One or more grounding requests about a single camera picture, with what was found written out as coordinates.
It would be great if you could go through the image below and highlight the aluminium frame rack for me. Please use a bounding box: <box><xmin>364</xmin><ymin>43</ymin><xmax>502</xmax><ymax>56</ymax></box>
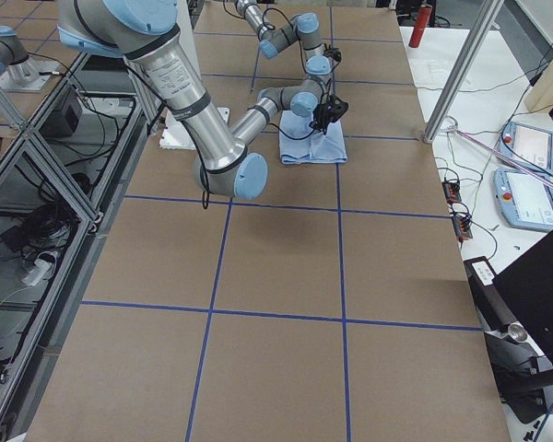
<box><xmin>0</xmin><ymin>55</ymin><xmax>160</xmax><ymax>441</ymax></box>

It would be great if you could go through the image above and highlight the far teach pendant tablet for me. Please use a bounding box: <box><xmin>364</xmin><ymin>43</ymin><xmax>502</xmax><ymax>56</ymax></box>
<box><xmin>499</xmin><ymin>122</ymin><xmax>553</xmax><ymax>175</ymax></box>

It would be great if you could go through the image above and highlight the aluminium frame post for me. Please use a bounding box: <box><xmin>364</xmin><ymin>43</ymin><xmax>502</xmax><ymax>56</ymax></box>
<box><xmin>423</xmin><ymin>0</ymin><xmax>504</xmax><ymax>144</ymax></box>

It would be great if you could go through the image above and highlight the near teach pendant tablet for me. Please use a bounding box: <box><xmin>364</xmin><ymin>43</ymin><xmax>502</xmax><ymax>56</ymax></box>
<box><xmin>493</xmin><ymin>168</ymin><xmax>553</xmax><ymax>232</ymax></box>

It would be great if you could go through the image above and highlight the teach pendant tablet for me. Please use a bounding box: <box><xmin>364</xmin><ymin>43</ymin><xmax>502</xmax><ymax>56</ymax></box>
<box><xmin>493</xmin><ymin>168</ymin><xmax>553</xmax><ymax>232</ymax></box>
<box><xmin>499</xmin><ymin>122</ymin><xmax>553</xmax><ymax>175</ymax></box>

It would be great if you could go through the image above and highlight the orange terminal board near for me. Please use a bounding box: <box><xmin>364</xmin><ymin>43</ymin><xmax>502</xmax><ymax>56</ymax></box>
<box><xmin>451</xmin><ymin>212</ymin><xmax>473</xmax><ymax>243</ymax></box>

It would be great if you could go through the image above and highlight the red cylinder bottle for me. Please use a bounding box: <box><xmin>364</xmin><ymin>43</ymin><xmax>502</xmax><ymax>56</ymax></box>
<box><xmin>408</xmin><ymin>4</ymin><xmax>433</xmax><ymax>48</ymax></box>

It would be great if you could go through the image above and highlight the light blue t-shirt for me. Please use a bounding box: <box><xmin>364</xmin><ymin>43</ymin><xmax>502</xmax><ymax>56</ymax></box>
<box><xmin>278</xmin><ymin>110</ymin><xmax>347</xmax><ymax>165</ymax></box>

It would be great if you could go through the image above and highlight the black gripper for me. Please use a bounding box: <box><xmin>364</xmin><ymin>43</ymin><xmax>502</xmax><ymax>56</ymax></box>
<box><xmin>310</xmin><ymin>103</ymin><xmax>333</xmax><ymax>134</ymax></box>

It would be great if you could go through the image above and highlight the orange terminal board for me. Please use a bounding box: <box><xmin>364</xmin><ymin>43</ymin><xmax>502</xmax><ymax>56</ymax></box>
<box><xmin>441</xmin><ymin>180</ymin><xmax>462</xmax><ymax>204</ymax></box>
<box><xmin>451</xmin><ymin>212</ymin><xmax>473</xmax><ymax>243</ymax></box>

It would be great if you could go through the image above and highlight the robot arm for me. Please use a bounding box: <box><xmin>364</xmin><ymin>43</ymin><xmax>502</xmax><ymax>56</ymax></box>
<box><xmin>58</xmin><ymin>1</ymin><xmax>336</xmax><ymax>200</ymax></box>
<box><xmin>222</xmin><ymin>0</ymin><xmax>326</xmax><ymax>62</ymax></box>

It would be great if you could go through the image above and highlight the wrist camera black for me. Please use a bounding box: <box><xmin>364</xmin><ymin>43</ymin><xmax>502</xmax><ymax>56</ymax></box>
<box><xmin>323</xmin><ymin>94</ymin><xmax>349</xmax><ymax>123</ymax></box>
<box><xmin>323</xmin><ymin>43</ymin><xmax>342</xmax><ymax>64</ymax></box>

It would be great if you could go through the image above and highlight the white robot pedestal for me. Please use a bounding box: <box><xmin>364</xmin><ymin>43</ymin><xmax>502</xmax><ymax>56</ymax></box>
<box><xmin>159</xmin><ymin>0</ymin><xmax>231</xmax><ymax>152</ymax></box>

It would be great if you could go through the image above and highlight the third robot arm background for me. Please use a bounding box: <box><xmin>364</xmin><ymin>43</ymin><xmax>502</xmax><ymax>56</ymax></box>
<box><xmin>0</xmin><ymin>25</ymin><xmax>60</xmax><ymax>92</ymax></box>

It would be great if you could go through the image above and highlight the orange terminal board far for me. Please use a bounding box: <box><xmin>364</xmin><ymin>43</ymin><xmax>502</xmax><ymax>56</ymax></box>
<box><xmin>441</xmin><ymin>180</ymin><xmax>462</xmax><ymax>204</ymax></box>

